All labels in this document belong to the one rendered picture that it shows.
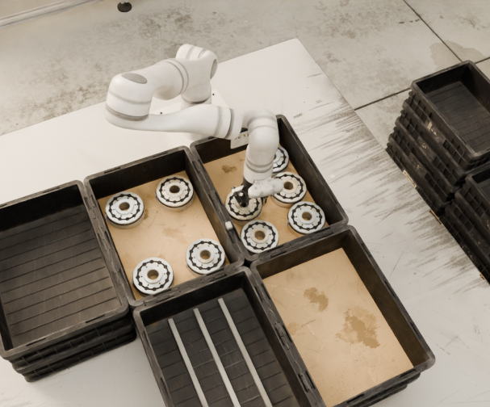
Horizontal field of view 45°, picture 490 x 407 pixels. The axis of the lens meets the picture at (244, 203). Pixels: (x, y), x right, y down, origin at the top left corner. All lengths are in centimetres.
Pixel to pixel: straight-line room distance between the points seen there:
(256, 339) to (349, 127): 86
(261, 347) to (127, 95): 68
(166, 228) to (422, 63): 212
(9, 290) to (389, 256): 106
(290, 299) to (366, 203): 48
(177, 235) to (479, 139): 133
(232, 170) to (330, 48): 172
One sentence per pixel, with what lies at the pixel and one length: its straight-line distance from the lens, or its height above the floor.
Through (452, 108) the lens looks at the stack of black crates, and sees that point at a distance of 251.
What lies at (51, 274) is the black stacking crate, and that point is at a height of 83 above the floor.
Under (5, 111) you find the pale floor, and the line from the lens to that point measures 309.
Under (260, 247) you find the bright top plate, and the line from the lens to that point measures 155.
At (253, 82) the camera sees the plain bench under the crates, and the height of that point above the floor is 70.
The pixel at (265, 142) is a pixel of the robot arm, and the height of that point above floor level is 119.
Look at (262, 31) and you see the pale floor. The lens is 335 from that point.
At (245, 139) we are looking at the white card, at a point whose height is 88.
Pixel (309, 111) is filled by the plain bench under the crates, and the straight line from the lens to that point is 205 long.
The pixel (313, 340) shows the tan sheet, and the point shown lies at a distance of 150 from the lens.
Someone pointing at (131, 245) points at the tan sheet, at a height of 83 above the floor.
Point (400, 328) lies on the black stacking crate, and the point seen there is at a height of 88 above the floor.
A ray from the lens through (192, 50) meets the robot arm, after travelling 164.
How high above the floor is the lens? 223
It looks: 58 degrees down
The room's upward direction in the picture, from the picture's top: 6 degrees clockwise
